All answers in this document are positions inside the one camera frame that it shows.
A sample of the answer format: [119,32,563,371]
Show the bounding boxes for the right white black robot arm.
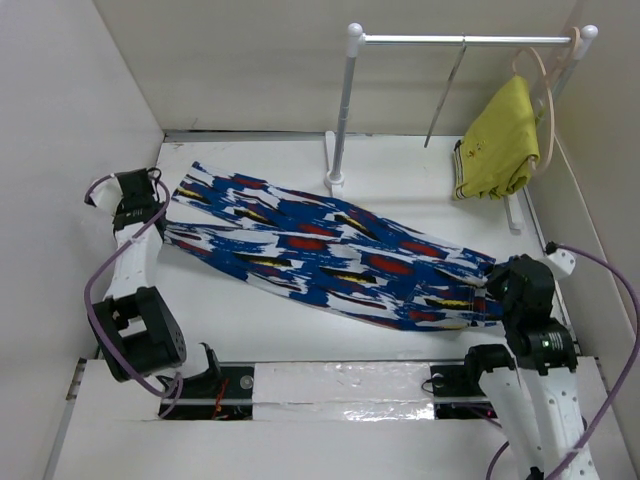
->
[462,249,598,479]

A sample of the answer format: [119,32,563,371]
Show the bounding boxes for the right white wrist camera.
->
[541,242,576,281]

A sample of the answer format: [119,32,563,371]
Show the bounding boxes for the white garment rack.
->
[323,22,599,236]

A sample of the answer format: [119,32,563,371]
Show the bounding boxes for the grey wire hanger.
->
[423,42,467,148]

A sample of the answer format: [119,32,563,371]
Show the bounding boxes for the yellow green shorts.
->
[452,75,540,200]

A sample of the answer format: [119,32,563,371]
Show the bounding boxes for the beige wooden hanger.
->
[511,46,555,177]

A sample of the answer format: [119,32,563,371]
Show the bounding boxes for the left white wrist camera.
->
[84,173,122,216]

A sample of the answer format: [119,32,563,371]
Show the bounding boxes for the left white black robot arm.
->
[84,167,224,399]

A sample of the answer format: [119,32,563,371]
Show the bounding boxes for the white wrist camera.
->
[84,173,122,216]
[541,242,576,281]

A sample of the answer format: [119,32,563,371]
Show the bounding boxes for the blue white red patterned trousers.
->
[165,163,503,332]

